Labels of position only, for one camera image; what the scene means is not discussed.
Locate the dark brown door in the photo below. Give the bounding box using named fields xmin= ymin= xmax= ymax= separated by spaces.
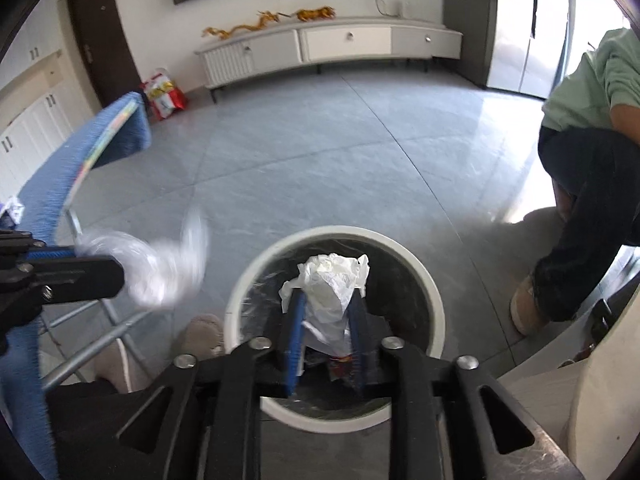
xmin=67 ymin=0 xmax=143 ymax=108

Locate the person's right leg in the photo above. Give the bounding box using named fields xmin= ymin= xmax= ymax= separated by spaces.
xmin=531 ymin=127 xmax=640 ymax=322

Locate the white television cabinet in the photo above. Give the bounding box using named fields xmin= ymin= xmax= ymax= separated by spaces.
xmin=194 ymin=16 xmax=463 ymax=103

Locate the red gift bag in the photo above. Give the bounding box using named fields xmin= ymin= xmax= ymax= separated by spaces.
xmin=140 ymin=67 xmax=188 ymax=122

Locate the golden tiger ornament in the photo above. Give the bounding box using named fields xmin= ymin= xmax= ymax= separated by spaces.
xmin=292 ymin=6 xmax=336 ymax=22

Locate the tan house shoe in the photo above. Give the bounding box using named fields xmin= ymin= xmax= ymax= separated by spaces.
xmin=510 ymin=270 xmax=551 ymax=337
xmin=172 ymin=314 xmax=226 ymax=361

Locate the grey white refrigerator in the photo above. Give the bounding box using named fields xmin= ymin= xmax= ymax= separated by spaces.
xmin=442 ymin=0 xmax=576 ymax=98

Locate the white paper tissue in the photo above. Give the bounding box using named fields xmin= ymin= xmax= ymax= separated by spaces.
xmin=279 ymin=254 xmax=371 ymax=356

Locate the beige stool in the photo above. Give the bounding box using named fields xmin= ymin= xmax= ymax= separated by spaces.
xmin=500 ymin=280 xmax=640 ymax=480

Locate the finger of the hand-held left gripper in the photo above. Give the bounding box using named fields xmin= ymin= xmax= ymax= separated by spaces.
xmin=0 ymin=255 xmax=125 ymax=311
xmin=0 ymin=230 xmax=78 ymax=263

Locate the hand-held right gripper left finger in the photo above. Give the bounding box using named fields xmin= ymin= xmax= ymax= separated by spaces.
xmin=116 ymin=287 xmax=308 ymax=480

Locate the golden dragon ornament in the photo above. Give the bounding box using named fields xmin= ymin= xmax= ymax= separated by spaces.
xmin=201 ymin=10 xmax=282 ymax=40

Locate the white round bin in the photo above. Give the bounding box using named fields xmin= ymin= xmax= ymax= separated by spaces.
xmin=223 ymin=226 xmax=446 ymax=435

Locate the person's green shirt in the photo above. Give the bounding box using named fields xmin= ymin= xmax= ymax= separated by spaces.
xmin=541 ymin=27 xmax=640 ymax=133

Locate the clear plastic bag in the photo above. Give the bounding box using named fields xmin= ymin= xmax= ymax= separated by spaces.
xmin=75 ymin=205 xmax=211 ymax=311

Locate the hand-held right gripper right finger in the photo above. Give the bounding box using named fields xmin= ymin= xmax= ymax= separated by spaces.
xmin=346 ymin=290 xmax=586 ymax=480

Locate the white wall cupboard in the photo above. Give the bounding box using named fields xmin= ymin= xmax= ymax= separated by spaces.
xmin=5 ymin=25 xmax=63 ymax=76

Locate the white floor cupboard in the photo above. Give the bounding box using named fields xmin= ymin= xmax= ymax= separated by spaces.
xmin=0 ymin=77 xmax=93 ymax=201

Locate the metal folding table frame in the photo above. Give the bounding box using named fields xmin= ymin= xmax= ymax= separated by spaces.
xmin=37 ymin=100 xmax=156 ymax=396

